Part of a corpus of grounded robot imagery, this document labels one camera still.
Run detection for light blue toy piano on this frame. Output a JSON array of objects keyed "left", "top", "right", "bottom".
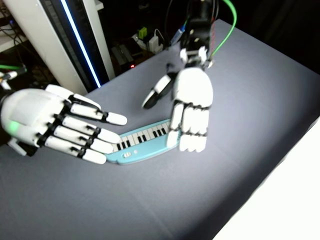
[{"left": 104, "top": 118, "right": 183, "bottom": 166}]

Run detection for white pillar with blue light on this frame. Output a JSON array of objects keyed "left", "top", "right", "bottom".
[{"left": 3, "top": 0, "right": 116, "bottom": 95}]

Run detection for grey table cloth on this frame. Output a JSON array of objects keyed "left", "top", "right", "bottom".
[{"left": 0, "top": 19, "right": 320, "bottom": 240}]

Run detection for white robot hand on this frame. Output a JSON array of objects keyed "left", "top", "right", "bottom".
[
  {"left": 141, "top": 67, "right": 214, "bottom": 153},
  {"left": 0, "top": 84, "right": 128, "bottom": 165}
]

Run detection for green cable at arm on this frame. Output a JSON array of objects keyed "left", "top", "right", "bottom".
[
  {"left": 0, "top": 63, "right": 28, "bottom": 73},
  {"left": 209, "top": 0, "right": 238, "bottom": 61}
]

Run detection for green yellow plug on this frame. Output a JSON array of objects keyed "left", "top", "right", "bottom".
[{"left": 138, "top": 26, "right": 149, "bottom": 40}]

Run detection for black box with red light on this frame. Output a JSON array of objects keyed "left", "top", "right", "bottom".
[{"left": 110, "top": 44, "right": 136, "bottom": 70}]

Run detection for white board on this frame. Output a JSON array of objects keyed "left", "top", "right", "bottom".
[{"left": 212, "top": 119, "right": 320, "bottom": 240}]

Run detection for white power adapter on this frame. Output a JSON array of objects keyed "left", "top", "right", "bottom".
[{"left": 146, "top": 28, "right": 165, "bottom": 53}]

